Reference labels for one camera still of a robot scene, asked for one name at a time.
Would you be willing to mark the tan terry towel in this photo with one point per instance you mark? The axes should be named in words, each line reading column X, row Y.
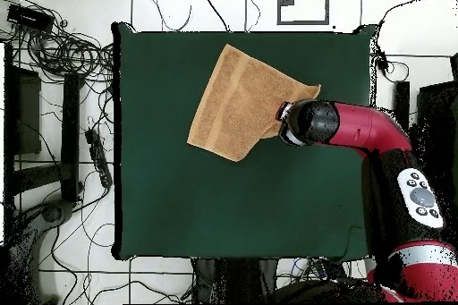
column 243, row 104

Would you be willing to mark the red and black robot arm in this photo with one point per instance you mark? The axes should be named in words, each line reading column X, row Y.
column 372, row 129

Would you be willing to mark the dark flat panel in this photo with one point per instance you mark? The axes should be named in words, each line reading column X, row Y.
column 28, row 111

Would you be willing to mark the dark green tablecloth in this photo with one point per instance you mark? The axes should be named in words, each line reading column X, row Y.
column 214, row 205

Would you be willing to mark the black upright bar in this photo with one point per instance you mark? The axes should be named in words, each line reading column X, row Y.
column 401, row 101

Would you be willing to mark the dark monitor panel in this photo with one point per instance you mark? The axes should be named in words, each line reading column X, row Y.
column 436, row 104

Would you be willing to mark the black power strip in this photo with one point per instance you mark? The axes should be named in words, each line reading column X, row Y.
column 98, row 156

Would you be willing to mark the gray tripod base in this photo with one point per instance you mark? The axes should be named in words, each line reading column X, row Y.
column 53, row 213

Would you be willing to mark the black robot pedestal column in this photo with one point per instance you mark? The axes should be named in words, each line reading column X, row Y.
column 236, row 280

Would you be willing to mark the black stand frame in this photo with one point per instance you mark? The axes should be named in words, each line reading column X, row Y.
column 69, row 133

